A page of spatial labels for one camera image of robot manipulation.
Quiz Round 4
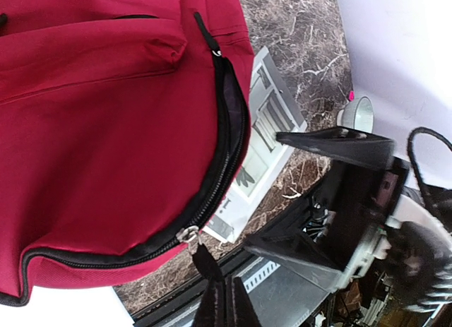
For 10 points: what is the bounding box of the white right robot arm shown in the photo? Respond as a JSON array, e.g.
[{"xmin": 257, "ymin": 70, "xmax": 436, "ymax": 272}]
[{"xmin": 244, "ymin": 126, "xmax": 451, "ymax": 313}]

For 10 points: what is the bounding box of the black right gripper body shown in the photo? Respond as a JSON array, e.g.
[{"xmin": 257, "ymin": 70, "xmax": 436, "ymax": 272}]
[{"xmin": 303, "ymin": 157, "xmax": 410, "ymax": 270}]

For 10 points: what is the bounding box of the grey black and white magazine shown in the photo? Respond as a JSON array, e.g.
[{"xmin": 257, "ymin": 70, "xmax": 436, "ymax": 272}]
[{"xmin": 203, "ymin": 47, "xmax": 307, "ymax": 243}]

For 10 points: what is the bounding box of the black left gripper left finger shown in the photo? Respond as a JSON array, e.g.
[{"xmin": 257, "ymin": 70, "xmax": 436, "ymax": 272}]
[{"xmin": 191, "ymin": 278, "xmax": 229, "ymax": 327}]

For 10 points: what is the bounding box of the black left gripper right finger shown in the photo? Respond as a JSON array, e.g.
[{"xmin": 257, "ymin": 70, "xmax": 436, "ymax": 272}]
[{"xmin": 231, "ymin": 278, "xmax": 261, "ymax": 327}]

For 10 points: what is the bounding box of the red backpack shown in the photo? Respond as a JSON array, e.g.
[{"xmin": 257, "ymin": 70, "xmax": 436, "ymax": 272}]
[{"xmin": 1, "ymin": 0, "xmax": 254, "ymax": 307}]

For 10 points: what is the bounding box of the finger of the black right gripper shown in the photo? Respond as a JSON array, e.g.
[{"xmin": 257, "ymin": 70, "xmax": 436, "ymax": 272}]
[
  {"xmin": 243, "ymin": 232, "xmax": 343, "ymax": 290},
  {"xmin": 275, "ymin": 126, "xmax": 396, "ymax": 168}
]

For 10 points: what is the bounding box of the white slotted cable duct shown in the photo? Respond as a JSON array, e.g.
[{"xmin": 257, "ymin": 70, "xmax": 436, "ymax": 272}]
[{"xmin": 240, "ymin": 258, "xmax": 280, "ymax": 294}]

